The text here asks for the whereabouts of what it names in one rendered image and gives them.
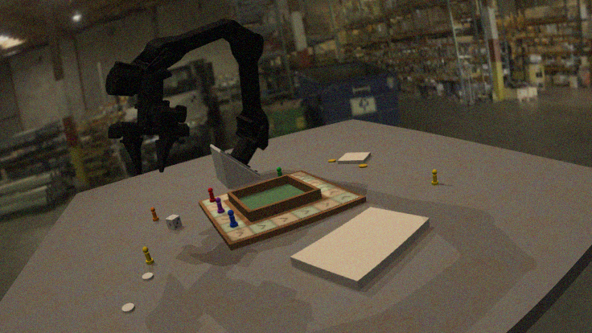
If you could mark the blue pawn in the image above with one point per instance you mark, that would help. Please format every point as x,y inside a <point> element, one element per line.
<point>233,222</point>

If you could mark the purple pawn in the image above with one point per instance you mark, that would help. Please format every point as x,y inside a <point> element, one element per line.
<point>219,205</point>

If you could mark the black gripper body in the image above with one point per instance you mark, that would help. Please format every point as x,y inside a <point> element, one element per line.
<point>129,129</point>

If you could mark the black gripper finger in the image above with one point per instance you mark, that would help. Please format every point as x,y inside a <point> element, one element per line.
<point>162,150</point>
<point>133,146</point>

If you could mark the white die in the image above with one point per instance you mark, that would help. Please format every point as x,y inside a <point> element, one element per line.
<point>173,222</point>

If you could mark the red pawn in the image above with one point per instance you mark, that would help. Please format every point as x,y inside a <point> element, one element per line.
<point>212,199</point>

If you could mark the white flat disc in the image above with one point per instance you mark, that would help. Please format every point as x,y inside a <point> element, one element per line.
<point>147,276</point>
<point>127,308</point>

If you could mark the orange game pawn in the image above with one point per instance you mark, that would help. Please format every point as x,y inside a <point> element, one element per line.
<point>154,214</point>

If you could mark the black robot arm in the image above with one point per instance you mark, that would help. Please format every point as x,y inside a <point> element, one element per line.
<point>145,79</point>

